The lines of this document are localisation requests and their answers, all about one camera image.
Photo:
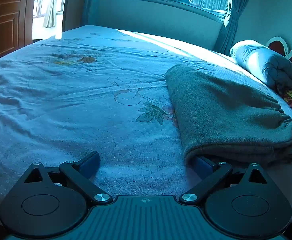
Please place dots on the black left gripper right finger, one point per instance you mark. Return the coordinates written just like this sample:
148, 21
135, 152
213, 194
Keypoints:
212, 176

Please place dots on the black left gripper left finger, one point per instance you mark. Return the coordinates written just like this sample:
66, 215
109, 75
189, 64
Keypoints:
78, 176

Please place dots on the grey-green pants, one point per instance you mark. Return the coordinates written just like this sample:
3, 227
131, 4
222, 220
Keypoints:
226, 120

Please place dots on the rolled white quilt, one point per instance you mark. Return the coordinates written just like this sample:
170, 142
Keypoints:
268, 66

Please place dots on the floral white bed sheet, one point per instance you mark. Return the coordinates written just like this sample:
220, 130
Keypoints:
101, 89

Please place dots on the balcony window with curtain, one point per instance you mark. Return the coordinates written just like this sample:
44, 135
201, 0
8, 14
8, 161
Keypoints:
47, 19

